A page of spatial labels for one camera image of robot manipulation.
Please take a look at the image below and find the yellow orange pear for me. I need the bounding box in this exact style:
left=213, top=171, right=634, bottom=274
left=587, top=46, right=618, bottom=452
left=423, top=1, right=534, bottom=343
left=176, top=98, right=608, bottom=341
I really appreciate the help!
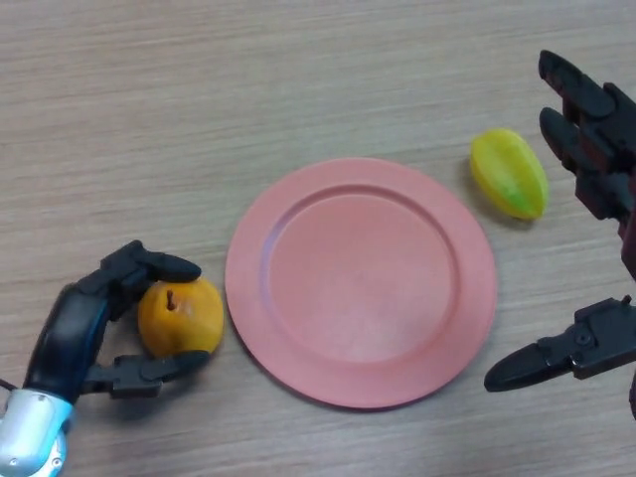
left=137, top=276, right=225, bottom=359

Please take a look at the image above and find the yellow green starfruit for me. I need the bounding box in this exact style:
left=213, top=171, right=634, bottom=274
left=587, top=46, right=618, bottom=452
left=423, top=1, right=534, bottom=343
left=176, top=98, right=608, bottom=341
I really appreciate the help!
left=470, top=127, right=550, bottom=221

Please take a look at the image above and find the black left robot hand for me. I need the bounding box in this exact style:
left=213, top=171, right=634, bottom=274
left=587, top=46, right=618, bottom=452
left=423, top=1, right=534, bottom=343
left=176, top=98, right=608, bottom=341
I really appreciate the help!
left=22, top=239, right=211, bottom=404

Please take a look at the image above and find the pink round plate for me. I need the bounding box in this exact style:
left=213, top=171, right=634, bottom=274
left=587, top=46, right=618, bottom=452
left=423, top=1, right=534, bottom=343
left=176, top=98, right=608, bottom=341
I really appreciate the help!
left=224, top=157, right=498, bottom=411

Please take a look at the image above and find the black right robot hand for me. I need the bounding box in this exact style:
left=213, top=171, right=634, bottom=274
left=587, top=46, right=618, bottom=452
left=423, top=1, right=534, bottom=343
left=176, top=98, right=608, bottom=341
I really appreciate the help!
left=484, top=49, right=636, bottom=394

